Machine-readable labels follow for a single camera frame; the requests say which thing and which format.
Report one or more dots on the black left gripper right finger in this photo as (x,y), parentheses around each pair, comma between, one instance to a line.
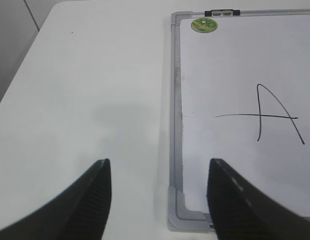
(241,211)

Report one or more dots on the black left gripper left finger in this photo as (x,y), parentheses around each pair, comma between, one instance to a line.
(80,212)

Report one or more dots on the round green magnet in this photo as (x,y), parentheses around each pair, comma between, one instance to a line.
(204,25)

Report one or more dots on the black and clear board clip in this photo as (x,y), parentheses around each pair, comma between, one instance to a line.
(222,12)

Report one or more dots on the white board with grey frame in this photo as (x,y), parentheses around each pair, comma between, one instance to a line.
(242,94)

